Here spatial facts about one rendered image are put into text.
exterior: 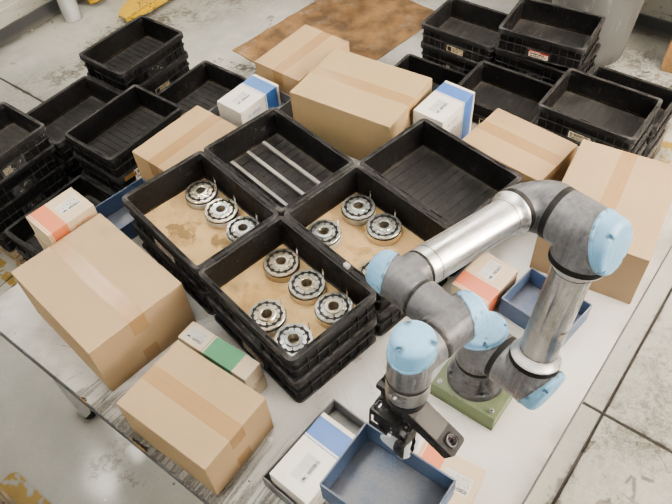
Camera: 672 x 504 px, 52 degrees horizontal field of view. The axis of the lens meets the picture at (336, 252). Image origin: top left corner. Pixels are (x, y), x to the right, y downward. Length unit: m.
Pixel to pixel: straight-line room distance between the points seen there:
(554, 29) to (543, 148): 1.32
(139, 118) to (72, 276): 1.28
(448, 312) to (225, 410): 0.77
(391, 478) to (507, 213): 0.55
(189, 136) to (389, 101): 0.69
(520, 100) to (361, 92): 1.06
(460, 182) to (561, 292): 0.83
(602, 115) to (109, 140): 2.07
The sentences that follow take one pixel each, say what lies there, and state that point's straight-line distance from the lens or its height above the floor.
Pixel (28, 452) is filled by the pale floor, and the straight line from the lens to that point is 2.88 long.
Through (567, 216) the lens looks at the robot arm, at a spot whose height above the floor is 1.38.
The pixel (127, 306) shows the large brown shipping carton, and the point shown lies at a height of 0.90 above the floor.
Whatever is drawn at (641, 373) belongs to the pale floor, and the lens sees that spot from 2.89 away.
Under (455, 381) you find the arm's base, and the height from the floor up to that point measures 0.80.
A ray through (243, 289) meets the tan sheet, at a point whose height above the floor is 0.83.
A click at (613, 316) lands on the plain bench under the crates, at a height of 0.70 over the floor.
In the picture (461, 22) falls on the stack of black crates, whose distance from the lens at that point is 3.76.
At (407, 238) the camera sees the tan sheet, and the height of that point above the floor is 0.83.
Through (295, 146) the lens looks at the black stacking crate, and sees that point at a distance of 2.33.
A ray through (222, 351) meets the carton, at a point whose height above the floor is 0.82.
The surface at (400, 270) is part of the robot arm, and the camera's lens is 1.17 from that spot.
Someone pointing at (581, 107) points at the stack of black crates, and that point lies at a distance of 3.10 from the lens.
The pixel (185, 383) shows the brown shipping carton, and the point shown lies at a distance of 1.78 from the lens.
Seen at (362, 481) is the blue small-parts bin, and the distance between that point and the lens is 1.38.
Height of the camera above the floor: 2.35
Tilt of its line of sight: 50 degrees down
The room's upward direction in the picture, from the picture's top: 5 degrees counter-clockwise
